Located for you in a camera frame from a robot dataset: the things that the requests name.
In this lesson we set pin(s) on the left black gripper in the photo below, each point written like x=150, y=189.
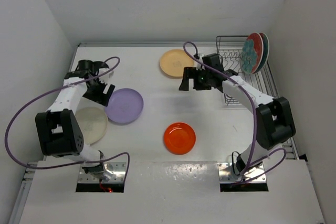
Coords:
x=100, y=97

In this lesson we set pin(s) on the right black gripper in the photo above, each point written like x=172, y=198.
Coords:
x=191, y=73

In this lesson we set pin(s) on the purple plate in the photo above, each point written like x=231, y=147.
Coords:
x=125, y=106

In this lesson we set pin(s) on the tan plate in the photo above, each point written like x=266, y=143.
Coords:
x=173, y=62

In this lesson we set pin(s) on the red teal floral plate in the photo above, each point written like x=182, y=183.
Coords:
x=265, y=54
x=252, y=53

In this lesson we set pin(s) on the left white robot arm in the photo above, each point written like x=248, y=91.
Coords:
x=58, y=130

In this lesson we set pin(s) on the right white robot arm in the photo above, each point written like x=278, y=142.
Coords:
x=272, y=117

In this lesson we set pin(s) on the black plate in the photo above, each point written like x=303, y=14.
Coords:
x=97, y=66

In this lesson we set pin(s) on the cream plate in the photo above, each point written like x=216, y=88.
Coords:
x=93, y=123

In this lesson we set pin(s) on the orange plate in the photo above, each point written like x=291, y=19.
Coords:
x=179, y=138

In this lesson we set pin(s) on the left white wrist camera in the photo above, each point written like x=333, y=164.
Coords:
x=105, y=78

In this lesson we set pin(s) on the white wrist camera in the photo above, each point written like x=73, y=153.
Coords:
x=199, y=59
x=105, y=78

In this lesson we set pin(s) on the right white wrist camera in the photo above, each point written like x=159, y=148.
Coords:
x=199, y=59

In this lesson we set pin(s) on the wire dish rack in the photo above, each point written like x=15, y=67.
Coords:
x=230, y=50

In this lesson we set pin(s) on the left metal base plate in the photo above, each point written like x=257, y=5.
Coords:
x=115, y=172

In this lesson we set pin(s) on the metal base plate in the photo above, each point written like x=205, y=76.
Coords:
x=115, y=172
x=254, y=175

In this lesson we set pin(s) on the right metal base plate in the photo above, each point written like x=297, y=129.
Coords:
x=254, y=175

